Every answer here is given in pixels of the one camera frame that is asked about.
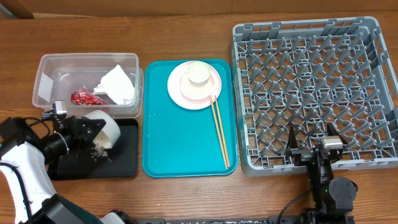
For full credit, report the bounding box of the grey bowl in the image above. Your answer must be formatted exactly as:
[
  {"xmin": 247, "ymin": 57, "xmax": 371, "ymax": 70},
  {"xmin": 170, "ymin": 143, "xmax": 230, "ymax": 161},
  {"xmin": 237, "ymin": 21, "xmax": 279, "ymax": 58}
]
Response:
[{"xmin": 83, "ymin": 110, "xmax": 121, "ymax": 149}]

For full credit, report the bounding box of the black plastic tray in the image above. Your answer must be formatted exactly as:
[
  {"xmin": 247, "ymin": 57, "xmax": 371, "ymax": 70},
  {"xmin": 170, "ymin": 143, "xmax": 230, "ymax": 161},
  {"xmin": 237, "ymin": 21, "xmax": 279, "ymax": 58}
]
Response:
[{"xmin": 47, "ymin": 118, "xmax": 139, "ymax": 180}]

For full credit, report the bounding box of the white ceramic cup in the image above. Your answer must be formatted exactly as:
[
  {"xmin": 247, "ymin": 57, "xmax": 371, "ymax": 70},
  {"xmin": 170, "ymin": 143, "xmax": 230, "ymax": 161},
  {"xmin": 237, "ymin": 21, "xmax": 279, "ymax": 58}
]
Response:
[{"xmin": 187, "ymin": 61, "xmax": 211, "ymax": 85}]

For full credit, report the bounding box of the white paper napkin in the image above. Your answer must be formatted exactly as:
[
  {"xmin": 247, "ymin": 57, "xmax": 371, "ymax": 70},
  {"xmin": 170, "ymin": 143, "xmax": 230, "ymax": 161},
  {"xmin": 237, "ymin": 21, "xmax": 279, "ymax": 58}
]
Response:
[{"xmin": 93, "ymin": 65, "xmax": 135, "ymax": 105}]

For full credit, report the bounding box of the wooden chopstick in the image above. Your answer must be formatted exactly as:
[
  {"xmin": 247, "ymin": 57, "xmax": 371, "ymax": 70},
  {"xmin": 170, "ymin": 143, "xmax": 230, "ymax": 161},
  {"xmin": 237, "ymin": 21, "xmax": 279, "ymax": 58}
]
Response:
[
  {"xmin": 210, "ymin": 96, "xmax": 228, "ymax": 169},
  {"xmin": 213, "ymin": 96, "xmax": 231, "ymax": 168}
]

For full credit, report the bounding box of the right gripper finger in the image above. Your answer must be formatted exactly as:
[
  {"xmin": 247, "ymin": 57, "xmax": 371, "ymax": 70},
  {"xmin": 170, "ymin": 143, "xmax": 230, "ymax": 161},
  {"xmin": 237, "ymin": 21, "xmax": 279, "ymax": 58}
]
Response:
[
  {"xmin": 326, "ymin": 122, "xmax": 348, "ymax": 146},
  {"xmin": 287, "ymin": 124, "xmax": 299, "ymax": 150}
]

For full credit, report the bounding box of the small pink saucer plate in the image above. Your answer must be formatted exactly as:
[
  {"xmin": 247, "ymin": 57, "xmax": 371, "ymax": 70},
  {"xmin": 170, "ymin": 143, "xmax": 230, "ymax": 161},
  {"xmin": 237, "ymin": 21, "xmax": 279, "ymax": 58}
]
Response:
[{"xmin": 180, "ymin": 73, "xmax": 214, "ymax": 100}]

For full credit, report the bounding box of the teal plastic serving tray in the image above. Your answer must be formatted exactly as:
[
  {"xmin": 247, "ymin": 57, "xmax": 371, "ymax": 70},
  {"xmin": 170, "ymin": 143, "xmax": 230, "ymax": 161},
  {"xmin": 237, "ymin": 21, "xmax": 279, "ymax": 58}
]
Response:
[{"xmin": 142, "ymin": 58, "xmax": 239, "ymax": 178}]

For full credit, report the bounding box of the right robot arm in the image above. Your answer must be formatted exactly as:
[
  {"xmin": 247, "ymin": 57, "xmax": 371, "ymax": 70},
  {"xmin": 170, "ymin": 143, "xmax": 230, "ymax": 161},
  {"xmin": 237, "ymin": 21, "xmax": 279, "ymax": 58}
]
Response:
[{"xmin": 277, "ymin": 123, "xmax": 358, "ymax": 223}]

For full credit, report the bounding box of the white rice pile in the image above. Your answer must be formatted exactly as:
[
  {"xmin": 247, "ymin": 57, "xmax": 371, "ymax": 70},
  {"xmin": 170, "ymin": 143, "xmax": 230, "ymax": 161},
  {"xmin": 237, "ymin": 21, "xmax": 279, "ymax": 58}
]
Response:
[{"xmin": 91, "ymin": 144, "xmax": 112, "ymax": 162}]

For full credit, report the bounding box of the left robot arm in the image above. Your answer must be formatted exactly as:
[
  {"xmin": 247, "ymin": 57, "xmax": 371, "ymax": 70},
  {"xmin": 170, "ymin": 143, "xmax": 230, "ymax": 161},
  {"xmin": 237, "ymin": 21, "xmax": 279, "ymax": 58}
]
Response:
[{"xmin": 1, "ymin": 110, "xmax": 136, "ymax": 223}]

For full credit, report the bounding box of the grey plastic dish rack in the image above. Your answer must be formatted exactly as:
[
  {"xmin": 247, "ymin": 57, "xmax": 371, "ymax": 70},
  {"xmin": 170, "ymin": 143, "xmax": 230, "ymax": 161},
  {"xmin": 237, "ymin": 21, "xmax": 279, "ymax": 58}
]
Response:
[{"xmin": 230, "ymin": 16, "xmax": 397, "ymax": 177}]

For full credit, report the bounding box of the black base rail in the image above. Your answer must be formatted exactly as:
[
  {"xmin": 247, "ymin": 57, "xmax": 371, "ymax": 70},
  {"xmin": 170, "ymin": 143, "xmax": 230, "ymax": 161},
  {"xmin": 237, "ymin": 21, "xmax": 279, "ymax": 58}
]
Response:
[{"xmin": 134, "ymin": 215, "xmax": 301, "ymax": 224}]

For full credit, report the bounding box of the clear plastic waste bin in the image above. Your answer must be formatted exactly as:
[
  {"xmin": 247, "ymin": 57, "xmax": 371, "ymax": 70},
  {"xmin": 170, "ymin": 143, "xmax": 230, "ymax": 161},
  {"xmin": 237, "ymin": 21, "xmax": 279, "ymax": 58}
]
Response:
[{"xmin": 32, "ymin": 53, "xmax": 144, "ymax": 118}]

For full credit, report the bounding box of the red foil wrapper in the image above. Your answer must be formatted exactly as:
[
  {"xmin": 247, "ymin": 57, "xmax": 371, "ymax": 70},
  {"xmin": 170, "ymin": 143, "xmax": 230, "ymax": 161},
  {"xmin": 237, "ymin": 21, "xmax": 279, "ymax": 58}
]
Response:
[{"xmin": 71, "ymin": 86, "xmax": 106, "ymax": 105}]

